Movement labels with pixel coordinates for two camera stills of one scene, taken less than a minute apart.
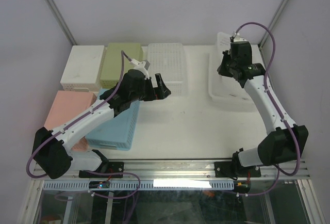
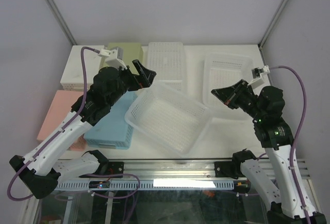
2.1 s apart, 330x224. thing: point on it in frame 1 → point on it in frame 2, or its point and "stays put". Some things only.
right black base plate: x=228 y=169 stays put
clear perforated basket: x=167 y=59 stays put
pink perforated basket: x=66 y=105 stays put
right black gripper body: x=227 y=64 → x=246 y=101
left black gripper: x=160 y=93 → x=147 y=80
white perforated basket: x=83 y=70 stays put
